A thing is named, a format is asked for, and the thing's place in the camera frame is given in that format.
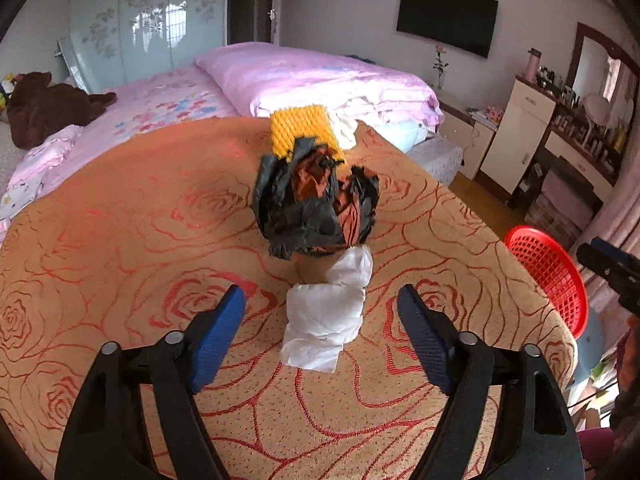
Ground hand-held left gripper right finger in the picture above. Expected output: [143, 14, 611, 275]
[396, 284, 583, 480]

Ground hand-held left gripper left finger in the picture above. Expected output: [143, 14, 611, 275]
[55, 284, 247, 480]

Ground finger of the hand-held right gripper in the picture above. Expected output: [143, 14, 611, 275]
[618, 281, 640, 317]
[576, 237, 640, 283]

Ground red plastic basket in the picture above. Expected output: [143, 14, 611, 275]
[504, 226, 589, 340]

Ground white tissue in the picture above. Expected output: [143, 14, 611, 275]
[279, 246, 375, 374]

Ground person's right forearm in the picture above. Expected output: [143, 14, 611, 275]
[612, 330, 640, 432]

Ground light blue stool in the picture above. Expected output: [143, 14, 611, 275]
[575, 305, 609, 387]

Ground storage boxes under dresser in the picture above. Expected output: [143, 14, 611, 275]
[525, 170, 596, 247]

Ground dressing table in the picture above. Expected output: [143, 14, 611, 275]
[542, 125, 618, 206]

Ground orange rose-patterned tablecloth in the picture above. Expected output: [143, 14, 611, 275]
[0, 116, 578, 480]

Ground row of cosmetic bottles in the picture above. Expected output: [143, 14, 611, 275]
[536, 62, 632, 158]

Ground black and orange crumpled bag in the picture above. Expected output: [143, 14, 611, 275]
[252, 136, 381, 261]

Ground round white table mirror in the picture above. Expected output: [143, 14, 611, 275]
[582, 92, 611, 129]

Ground white tall cabinet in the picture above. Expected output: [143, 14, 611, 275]
[479, 76, 557, 196]

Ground purple stool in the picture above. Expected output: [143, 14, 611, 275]
[577, 427, 619, 480]

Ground white nightstand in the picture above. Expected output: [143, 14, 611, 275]
[437, 95, 497, 181]

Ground wooden framed dresser mirror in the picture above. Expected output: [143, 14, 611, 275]
[570, 22, 640, 113]

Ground light blue folded blanket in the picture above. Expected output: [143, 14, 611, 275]
[385, 120, 432, 154]

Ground pink thermos bottle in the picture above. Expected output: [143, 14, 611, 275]
[523, 48, 543, 83]

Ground white crumpled cloth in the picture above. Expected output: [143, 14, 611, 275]
[327, 114, 359, 150]

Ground small yellow foam net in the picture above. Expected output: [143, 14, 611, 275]
[269, 103, 347, 167]

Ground pink floral bed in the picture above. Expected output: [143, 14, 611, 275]
[0, 62, 241, 231]

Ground pink printed pillow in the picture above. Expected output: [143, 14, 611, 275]
[0, 125, 84, 222]

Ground rose in vase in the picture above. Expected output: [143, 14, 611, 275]
[432, 44, 449, 91]

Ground folded pink quilt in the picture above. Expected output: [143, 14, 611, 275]
[194, 42, 446, 133]

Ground brown teddy bear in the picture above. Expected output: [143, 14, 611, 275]
[7, 71, 118, 150]

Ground glass flower-patterned wardrobe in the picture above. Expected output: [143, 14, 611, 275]
[67, 0, 231, 93]

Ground yellow green plush toy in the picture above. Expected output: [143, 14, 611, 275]
[0, 72, 19, 111]

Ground dark door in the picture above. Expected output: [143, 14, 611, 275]
[227, 0, 278, 47]

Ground black wall television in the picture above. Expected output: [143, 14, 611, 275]
[396, 0, 499, 59]

